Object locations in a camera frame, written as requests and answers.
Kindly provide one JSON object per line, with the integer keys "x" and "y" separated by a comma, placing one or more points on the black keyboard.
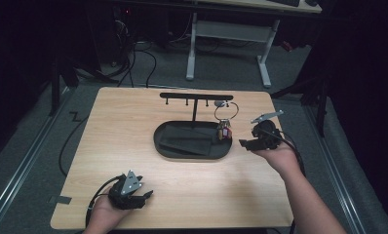
{"x": 286, "y": 2}

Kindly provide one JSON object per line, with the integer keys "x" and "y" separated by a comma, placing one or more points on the black metal stand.
{"x": 322, "y": 110}
{"x": 54, "y": 91}

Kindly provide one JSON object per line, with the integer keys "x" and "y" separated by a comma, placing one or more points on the grey round table sticker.
{"x": 218, "y": 104}

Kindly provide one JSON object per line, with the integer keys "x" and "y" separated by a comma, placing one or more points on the person's right hand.
{"x": 279, "y": 157}

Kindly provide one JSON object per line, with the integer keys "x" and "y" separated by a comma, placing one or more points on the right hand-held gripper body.
{"x": 265, "y": 135}

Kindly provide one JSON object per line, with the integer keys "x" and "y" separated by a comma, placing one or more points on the small red object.
{"x": 286, "y": 46}

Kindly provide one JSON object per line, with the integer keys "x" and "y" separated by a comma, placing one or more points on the black key stand with tray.
{"x": 188, "y": 156}

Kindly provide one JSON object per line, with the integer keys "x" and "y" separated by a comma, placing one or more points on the grey desk with white legs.
{"x": 234, "y": 31}

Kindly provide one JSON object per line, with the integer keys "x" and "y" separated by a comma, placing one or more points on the metal floor rail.
{"x": 341, "y": 195}
{"x": 19, "y": 169}

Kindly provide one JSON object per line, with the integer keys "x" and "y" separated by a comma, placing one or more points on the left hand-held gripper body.
{"x": 124, "y": 198}

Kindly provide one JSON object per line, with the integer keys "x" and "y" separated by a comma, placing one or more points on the black computer mouse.
{"x": 311, "y": 2}

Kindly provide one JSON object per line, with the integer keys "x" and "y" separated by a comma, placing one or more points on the grey tape piece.
{"x": 59, "y": 199}

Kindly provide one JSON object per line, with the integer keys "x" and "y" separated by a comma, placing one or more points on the person's left hand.
{"x": 101, "y": 216}

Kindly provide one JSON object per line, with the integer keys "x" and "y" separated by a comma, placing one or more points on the dark computer tower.
{"x": 117, "y": 32}

